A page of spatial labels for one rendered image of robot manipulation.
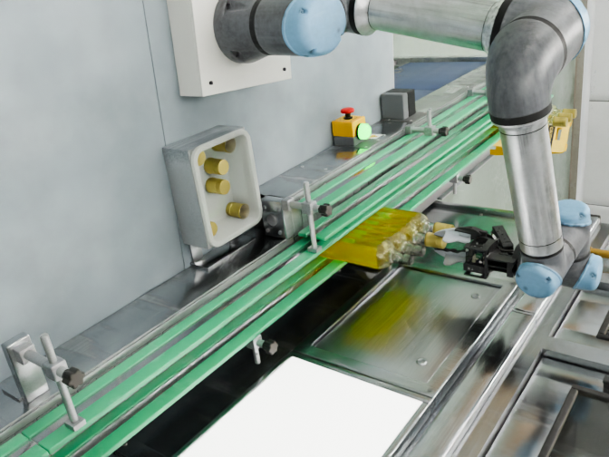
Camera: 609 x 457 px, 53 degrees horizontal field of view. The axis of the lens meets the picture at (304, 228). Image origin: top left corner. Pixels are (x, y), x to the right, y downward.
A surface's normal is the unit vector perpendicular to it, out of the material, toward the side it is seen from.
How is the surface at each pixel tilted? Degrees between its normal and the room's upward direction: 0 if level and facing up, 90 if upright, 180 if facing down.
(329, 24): 12
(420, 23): 94
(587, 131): 90
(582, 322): 90
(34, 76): 0
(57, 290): 0
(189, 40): 90
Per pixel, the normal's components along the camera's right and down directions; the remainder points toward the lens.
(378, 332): -0.12, -0.91
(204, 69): 0.76, 0.19
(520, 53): -0.37, -0.11
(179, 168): -0.59, 0.40
